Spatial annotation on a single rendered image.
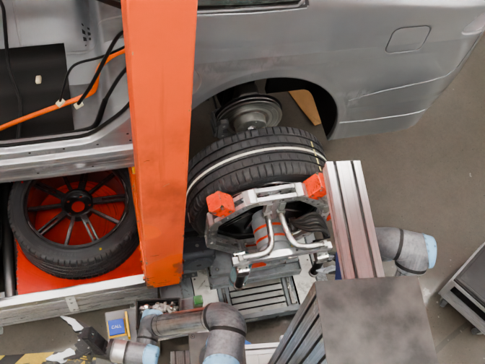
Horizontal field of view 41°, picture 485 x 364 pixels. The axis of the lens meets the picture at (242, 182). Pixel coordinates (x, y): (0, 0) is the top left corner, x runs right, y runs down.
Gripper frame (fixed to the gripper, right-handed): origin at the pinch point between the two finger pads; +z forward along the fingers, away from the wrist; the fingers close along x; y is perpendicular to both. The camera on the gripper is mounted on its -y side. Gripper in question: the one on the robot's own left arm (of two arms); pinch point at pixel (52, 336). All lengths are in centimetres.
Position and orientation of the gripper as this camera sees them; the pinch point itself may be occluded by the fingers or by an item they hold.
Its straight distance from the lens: 228.5
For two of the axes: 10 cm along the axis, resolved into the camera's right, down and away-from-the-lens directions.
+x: 1.4, -7.8, 6.1
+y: -1.2, 5.9, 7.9
